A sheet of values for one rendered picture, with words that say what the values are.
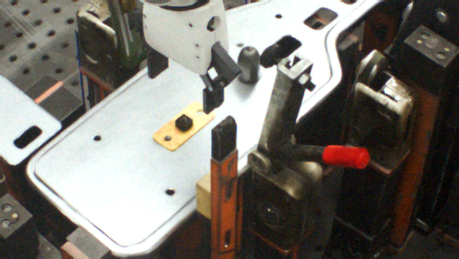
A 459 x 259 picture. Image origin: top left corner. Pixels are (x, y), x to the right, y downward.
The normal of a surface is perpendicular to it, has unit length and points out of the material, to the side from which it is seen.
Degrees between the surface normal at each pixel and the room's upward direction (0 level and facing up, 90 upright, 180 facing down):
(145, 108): 0
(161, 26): 91
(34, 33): 0
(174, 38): 93
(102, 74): 90
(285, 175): 0
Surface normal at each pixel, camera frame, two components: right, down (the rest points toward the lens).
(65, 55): 0.01, -0.67
